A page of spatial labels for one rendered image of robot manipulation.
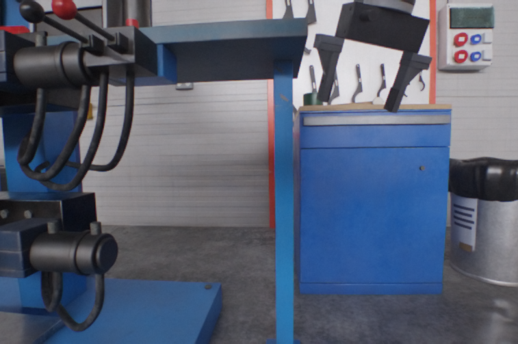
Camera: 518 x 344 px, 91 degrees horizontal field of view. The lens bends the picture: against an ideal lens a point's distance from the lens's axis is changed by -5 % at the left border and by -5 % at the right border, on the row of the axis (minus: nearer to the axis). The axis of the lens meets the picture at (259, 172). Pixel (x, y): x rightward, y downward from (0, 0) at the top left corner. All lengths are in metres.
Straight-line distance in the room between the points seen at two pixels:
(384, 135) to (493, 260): 0.93
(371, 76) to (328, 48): 2.21
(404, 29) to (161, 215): 2.60
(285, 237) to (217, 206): 1.76
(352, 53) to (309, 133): 1.47
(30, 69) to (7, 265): 0.48
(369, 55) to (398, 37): 2.21
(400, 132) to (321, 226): 0.59
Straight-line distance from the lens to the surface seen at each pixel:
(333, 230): 1.40
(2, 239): 0.89
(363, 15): 0.46
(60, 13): 0.57
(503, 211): 1.83
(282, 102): 0.87
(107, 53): 0.72
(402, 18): 0.50
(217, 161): 2.57
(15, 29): 1.13
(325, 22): 2.73
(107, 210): 3.10
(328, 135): 1.33
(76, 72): 0.76
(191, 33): 0.78
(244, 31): 0.75
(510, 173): 1.77
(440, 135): 1.52
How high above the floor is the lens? 0.74
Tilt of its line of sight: 5 degrees down
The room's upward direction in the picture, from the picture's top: 1 degrees counter-clockwise
